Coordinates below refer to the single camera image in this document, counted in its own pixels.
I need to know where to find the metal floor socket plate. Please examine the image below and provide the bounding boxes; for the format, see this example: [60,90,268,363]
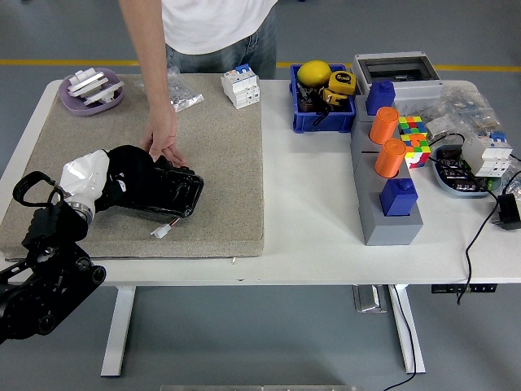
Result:
[351,284,388,314]

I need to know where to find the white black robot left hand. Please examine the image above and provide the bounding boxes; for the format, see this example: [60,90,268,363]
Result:
[59,147,127,213]

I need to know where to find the glossy black panel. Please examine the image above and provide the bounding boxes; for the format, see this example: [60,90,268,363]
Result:
[116,156,206,219]

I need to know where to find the blue block with knob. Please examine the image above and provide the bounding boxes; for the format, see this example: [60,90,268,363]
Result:
[365,79,397,116]
[379,178,420,218]

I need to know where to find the person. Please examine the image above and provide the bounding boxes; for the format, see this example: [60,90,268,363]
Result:
[161,0,280,81]

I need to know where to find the dark hand tool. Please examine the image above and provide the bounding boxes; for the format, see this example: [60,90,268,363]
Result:
[297,80,327,114]

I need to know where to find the yellow tape measure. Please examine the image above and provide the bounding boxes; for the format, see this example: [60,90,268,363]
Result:
[318,86,348,108]
[327,69,357,96]

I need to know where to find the person's hand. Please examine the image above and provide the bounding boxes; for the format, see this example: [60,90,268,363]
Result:
[139,106,189,169]

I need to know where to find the white plastic switch plate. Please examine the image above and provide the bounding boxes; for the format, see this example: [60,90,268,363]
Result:
[82,79,125,107]
[68,68,110,98]

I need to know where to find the grey-brown mat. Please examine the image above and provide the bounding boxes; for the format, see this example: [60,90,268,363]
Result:
[0,72,265,261]

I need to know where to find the dark circuit modules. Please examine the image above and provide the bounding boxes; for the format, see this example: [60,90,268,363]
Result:
[436,147,489,193]

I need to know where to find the black floor cable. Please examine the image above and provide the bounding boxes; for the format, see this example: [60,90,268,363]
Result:
[381,284,418,391]

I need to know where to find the blue plastic bin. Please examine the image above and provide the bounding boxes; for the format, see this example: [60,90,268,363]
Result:
[289,62,359,133]

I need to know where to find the purple dish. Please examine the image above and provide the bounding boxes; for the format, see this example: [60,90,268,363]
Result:
[58,66,125,117]

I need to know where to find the multicolour puzzle cube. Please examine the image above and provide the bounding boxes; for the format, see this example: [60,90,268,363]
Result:
[397,115,433,170]

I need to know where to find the black rag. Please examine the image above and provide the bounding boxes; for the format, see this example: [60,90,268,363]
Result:
[100,143,159,212]

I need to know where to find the clear bags of small parts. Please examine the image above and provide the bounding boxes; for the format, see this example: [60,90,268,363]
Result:
[421,84,521,196]

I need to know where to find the black table control panel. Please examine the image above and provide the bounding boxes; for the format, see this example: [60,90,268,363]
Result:
[431,283,499,295]

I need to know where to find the white connector plug with wires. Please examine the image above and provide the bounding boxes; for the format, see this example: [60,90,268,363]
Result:
[149,217,181,239]

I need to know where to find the grey block holder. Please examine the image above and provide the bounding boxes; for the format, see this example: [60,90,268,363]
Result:
[349,108,425,247]

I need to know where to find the black power adapter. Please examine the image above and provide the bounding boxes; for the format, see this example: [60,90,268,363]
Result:
[490,193,521,232]

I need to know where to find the black adapter cord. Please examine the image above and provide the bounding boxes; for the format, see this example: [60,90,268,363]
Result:
[456,169,521,306]

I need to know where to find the white circuit breaker blue lever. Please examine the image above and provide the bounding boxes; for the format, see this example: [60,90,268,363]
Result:
[220,63,262,111]
[460,131,514,179]

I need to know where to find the grey electrical enclosure box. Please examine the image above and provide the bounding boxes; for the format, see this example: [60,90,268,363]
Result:
[351,51,444,114]

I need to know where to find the white table leg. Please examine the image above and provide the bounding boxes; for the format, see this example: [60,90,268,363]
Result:
[99,285,137,378]
[387,284,427,376]

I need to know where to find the clear bag of metal parts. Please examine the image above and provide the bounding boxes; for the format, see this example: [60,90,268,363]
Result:
[132,65,205,114]

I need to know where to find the orange cylinder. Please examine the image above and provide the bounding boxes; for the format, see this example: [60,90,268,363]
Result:
[374,138,408,179]
[368,106,402,146]

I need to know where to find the yellow ball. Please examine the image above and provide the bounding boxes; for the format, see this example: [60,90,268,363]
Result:
[296,59,333,88]

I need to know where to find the blue-grey dish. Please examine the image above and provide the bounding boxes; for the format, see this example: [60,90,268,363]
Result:
[430,143,506,200]

